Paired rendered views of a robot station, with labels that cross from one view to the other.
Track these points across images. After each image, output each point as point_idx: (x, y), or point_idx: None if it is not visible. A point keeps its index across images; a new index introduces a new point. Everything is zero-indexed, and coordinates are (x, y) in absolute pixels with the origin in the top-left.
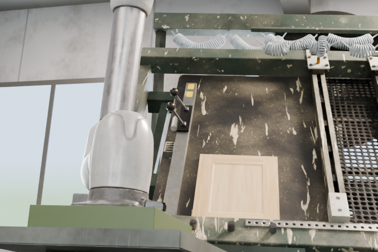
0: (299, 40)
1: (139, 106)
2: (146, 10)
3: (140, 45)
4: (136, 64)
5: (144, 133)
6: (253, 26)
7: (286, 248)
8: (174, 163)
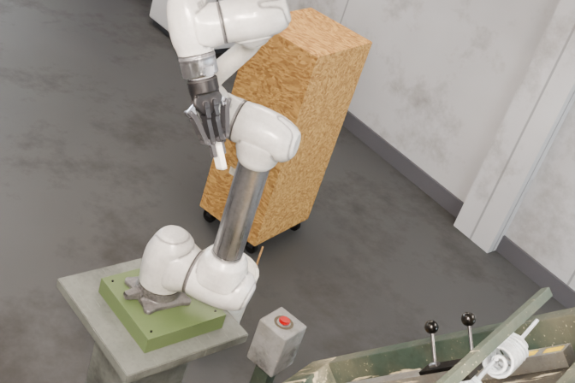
0: (491, 361)
1: (521, 328)
2: (240, 162)
3: (234, 192)
4: (227, 209)
5: (148, 245)
6: (546, 289)
7: None
8: (364, 380)
